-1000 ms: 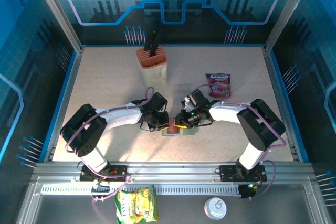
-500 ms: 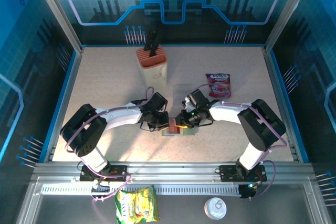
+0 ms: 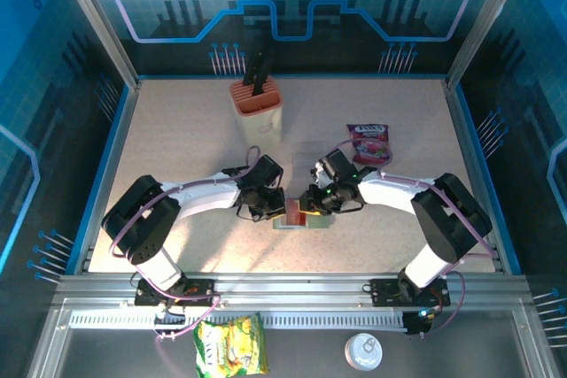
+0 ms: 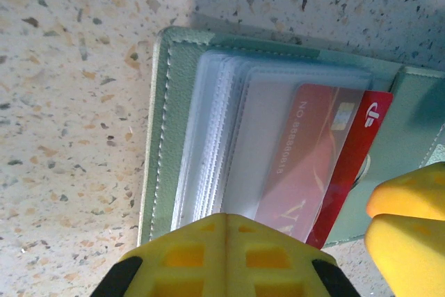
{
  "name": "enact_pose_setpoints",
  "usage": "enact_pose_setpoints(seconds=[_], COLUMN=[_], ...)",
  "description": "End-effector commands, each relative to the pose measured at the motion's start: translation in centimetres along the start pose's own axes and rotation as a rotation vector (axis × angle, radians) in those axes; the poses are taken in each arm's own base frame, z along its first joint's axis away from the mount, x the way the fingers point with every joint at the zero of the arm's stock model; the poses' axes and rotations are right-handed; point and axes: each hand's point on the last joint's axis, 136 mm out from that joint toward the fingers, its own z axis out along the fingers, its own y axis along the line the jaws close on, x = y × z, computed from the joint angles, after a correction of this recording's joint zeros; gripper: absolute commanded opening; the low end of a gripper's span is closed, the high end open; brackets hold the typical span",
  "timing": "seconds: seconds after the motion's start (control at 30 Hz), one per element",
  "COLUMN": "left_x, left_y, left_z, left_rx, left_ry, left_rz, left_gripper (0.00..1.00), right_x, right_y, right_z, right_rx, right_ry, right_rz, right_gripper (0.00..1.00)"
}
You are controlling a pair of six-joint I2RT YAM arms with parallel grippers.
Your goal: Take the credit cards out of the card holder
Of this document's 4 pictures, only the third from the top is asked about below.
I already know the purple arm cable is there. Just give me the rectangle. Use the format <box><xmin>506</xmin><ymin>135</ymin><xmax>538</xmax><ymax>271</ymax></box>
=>
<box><xmin>108</xmin><ymin>144</ymin><xmax>263</xmax><ymax>378</ymax></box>
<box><xmin>330</xmin><ymin>136</ymin><xmax>497</xmax><ymax>335</ymax></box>

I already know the clear acrylic tray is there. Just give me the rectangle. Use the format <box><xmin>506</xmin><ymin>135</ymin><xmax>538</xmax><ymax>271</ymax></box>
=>
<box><xmin>292</xmin><ymin>141</ymin><xmax>327</xmax><ymax>175</ymax></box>

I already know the silver tin can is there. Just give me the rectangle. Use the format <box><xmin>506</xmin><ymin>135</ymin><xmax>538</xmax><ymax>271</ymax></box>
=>
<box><xmin>344</xmin><ymin>333</ymin><xmax>384</xmax><ymax>371</ymax></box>

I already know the red credit card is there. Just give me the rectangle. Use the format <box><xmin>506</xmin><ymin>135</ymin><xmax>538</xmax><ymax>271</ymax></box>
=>
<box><xmin>285</xmin><ymin>197</ymin><xmax>308</xmax><ymax>228</ymax></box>

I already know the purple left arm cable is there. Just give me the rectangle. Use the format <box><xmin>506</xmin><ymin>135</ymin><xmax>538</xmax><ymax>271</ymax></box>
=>
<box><xmin>108</xmin><ymin>144</ymin><xmax>263</xmax><ymax>378</ymax></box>

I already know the green card holder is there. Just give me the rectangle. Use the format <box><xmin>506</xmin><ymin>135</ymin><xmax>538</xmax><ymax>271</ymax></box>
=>
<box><xmin>271</xmin><ymin>212</ymin><xmax>332</xmax><ymax>232</ymax></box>

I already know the beige knife block orange top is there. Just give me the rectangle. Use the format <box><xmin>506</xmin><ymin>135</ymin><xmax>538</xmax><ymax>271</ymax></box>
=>
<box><xmin>229</xmin><ymin>76</ymin><xmax>284</xmax><ymax>152</ymax></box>

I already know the black knife handle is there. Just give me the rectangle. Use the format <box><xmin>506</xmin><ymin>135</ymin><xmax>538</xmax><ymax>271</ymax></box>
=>
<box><xmin>242</xmin><ymin>47</ymin><xmax>267</xmax><ymax>87</ymax></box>
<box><xmin>252</xmin><ymin>53</ymin><xmax>276</xmax><ymax>97</ymax></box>

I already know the aluminium frame post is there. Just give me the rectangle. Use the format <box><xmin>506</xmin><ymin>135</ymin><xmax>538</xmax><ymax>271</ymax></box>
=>
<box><xmin>445</xmin><ymin>0</ymin><xmax>533</xmax><ymax>89</ymax></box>
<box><xmin>50</xmin><ymin>0</ymin><xmax>142</xmax><ymax>89</ymax></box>

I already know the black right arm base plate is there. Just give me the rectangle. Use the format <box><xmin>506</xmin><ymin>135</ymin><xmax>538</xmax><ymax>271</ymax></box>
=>
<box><xmin>369</xmin><ymin>278</ymin><xmax>452</xmax><ymax>308</ymax></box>

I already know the aluminium front rail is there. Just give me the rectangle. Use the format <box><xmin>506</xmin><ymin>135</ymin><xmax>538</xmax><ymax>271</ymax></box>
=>
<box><xmin>52</xmin><ymin>272</ymin><xmax>532</xmax><ymax>308</ymax></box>

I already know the white slotted cable duct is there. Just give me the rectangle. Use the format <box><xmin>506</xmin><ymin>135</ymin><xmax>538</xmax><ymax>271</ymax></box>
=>
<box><xmin>68</xmin><ymin>311</ymin><xmax>408</xmax><ymax>331</ymax></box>

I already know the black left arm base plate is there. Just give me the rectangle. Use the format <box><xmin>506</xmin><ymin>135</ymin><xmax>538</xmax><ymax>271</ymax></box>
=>
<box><xmin>134</xmin><ymin>278</ymin><xmax>223</xmax><ymax>308</ymax></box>

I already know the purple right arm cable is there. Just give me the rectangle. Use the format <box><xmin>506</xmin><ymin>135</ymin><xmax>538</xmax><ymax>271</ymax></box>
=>
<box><xmin>330</xmin><ymin>136</ymin><xmax>497</xmax><ymax>335</ymax></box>

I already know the yellow candy bag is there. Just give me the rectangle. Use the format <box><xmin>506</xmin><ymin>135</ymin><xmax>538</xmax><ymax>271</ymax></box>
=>
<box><xmin>193</xmin><ymin>312</ymin><xmax>270</xmax><ymax>377</ymax></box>

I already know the purple candy bag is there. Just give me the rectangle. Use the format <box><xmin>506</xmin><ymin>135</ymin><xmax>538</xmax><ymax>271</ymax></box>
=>
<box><xmin>346</xmin><ymin>123</ymin><xmax>392</xmax><ymax>165</ymax></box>

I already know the black control box green light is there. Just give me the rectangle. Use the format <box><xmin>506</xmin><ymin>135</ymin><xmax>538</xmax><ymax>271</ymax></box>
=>
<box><xmin>405</xmin><ymin>309</ymin><xmax>438</xmax><ymax>337</ymax></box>

